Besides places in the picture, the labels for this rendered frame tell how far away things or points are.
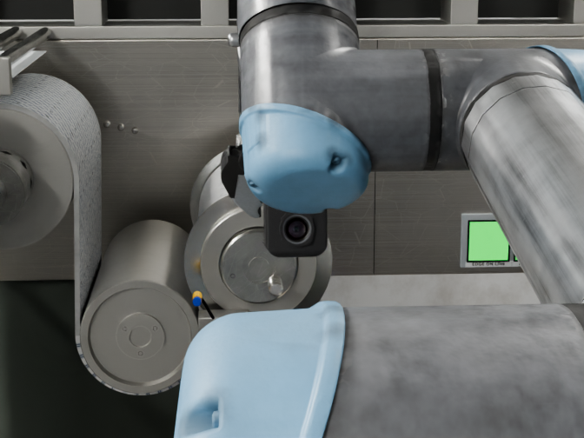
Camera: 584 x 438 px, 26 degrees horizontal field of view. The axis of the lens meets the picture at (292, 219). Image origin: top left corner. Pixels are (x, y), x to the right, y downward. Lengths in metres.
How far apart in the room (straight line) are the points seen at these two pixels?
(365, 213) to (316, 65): 0.85
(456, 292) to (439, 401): 3.12
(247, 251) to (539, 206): 0.67
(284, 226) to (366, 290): 2.51
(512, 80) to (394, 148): 0.08
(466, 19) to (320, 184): 0.86
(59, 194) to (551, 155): 0.72
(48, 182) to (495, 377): 0.91
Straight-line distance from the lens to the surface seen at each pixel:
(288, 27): 0.77
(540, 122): 0.66
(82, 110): 1.41
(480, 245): 1.62
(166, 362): 1.29
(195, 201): 1.50
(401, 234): 1.60
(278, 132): 0.73
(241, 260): 1.24
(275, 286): 1.22
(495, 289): 3.53
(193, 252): 1.26
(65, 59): 1.56
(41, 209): 1.26
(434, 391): 0.38
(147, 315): 1.27
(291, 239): 0.92
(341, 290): 3.41
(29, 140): 1.25
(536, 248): 0.58
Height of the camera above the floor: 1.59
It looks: 14 degrees down
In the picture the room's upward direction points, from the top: straight up
